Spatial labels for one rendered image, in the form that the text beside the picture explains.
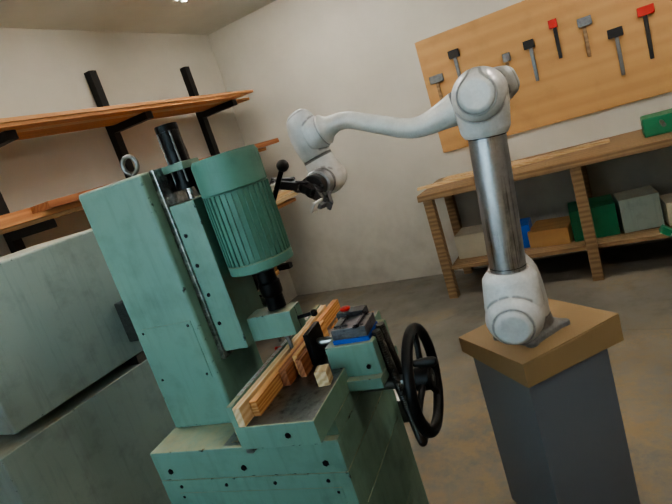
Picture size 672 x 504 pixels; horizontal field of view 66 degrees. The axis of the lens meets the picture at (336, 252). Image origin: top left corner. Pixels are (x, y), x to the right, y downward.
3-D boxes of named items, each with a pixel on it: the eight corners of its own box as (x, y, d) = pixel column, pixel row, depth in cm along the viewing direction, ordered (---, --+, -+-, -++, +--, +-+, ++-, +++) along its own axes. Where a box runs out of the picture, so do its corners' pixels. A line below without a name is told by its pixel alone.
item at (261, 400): (261, 416, 123) (255, 401, 122) (254, 416, 124) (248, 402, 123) (341, 309, 179) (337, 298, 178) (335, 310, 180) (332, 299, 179)
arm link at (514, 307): (548, 322, 157) (550, 356, 137) (492, 326, 163) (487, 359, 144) (509, 59, 140) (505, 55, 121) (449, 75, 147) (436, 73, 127)
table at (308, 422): (361, 442, 111) (353, 418, 109) (241, 451, 122) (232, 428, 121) (412, 321, 165) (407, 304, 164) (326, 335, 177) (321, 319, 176)
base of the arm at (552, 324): (520, 315, 186) (515, 300, 185) (572, 322, 166) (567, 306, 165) (483, 338, 178) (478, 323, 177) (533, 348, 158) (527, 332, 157)
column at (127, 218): (236, 424, 144) (137, 174, 129) (173, 430, 153) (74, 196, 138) (271, 381, 165) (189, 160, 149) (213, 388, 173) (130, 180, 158)
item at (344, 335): (369, 340, 130) (363, 320, 129) (330, 346, 135) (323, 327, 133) (382, 318, 142) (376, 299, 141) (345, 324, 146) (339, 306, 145)
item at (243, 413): (246, 427, 120) (238, 408, 119) (238, 427, 121) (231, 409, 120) (330, 318, 174) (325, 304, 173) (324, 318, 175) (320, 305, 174)
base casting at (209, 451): (348, 473, 123) (336, 440, 121) (160, 482, 145) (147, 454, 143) (389, 375, 164) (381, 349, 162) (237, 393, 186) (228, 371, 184)
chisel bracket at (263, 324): (299, 339, 139) (288, 310, 137) (254, 346, 144) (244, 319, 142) (309, 327, 146) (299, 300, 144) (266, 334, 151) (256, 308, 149)
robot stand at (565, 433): (575, 462, 202) (541, 323, 190) (641, 507, 174) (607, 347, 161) (511, 498, 195) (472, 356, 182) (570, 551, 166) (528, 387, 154)
